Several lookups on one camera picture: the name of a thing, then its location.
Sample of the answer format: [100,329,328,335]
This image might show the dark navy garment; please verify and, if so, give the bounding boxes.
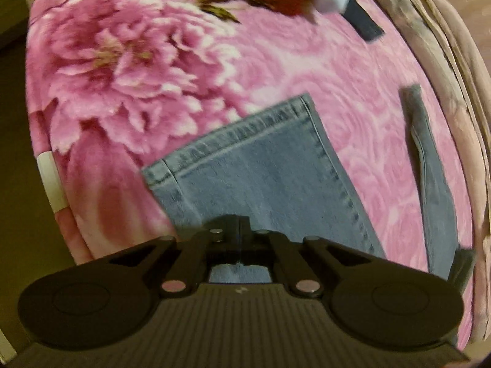
[334,0,385,43]

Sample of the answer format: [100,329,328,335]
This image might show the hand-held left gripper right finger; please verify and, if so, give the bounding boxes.
[240,216,400,297]

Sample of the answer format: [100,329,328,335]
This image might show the blue denim jeans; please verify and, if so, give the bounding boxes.
[141,84,463,284]

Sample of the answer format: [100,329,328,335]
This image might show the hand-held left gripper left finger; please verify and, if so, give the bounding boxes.
[80,215,240,298]

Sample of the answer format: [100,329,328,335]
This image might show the beige folded quilt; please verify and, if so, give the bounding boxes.
[358,0,491,353]

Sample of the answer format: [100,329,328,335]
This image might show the pink floral blanket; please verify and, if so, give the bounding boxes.
[25,0,484,353]

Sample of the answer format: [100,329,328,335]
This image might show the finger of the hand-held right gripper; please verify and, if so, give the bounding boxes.
[447,247,477,292]

